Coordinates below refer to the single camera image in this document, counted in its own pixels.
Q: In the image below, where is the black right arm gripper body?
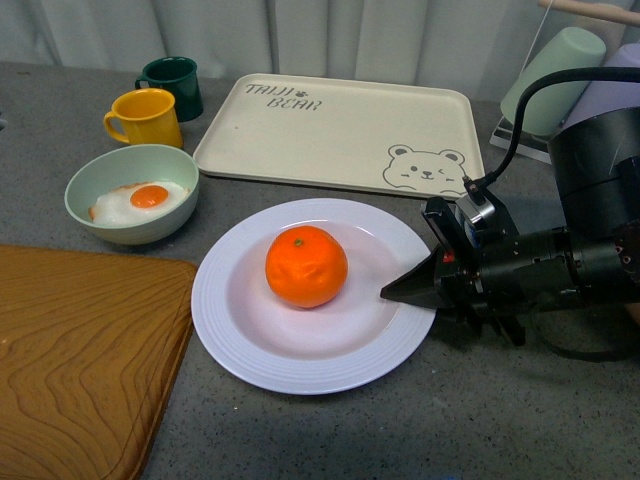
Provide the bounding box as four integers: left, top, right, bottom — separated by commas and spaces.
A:
421, 197, 570, 346

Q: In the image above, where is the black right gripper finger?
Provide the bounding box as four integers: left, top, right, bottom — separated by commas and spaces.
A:
380, 248, 441, 309

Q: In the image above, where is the white round plate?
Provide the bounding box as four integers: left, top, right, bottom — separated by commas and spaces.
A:
191, 198, 435, 395

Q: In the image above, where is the orange mandarin fruit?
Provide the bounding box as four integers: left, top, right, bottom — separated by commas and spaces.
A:
265, 225, 349, 308

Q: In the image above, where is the clear acrylic cup rack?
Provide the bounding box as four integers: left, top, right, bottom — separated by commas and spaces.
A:
490, 19, 573, 162

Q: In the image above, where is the cream bear serving tray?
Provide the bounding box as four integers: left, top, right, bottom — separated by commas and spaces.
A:
194, 74, 484, 200

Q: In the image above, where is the light green plastic cup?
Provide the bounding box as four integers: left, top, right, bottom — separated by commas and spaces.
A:
500, 26, 608, 138

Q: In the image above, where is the lavender plastic cup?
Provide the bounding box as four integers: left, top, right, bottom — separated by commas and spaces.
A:
563, 43, 640, 129

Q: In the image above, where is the white curtain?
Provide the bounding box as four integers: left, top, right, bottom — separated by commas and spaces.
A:
1, 0, 639, 101

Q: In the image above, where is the wooden rack dowel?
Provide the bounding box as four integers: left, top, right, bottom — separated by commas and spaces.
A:
537, 0, 639, 27

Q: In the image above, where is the fake fried egg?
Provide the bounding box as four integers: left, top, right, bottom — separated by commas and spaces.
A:
88, 181, 191, 226

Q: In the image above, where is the dark green enamel mug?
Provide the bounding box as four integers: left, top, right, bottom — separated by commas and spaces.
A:
134, 56, 204, 122

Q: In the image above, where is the yellow enamel mug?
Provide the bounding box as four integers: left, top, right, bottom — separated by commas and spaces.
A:
103, 88, 183, 148

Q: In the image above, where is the wooden cutting board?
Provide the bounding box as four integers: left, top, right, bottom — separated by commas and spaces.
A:
1, 245, 196, 479

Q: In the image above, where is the light green bowl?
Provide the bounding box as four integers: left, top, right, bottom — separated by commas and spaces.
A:
65, 144, 199, 245

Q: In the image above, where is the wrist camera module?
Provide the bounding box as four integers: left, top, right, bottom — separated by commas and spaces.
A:
454, 190, 519, 248

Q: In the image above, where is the black cable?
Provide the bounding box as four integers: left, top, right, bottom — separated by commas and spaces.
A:
462, 66, 640, 201

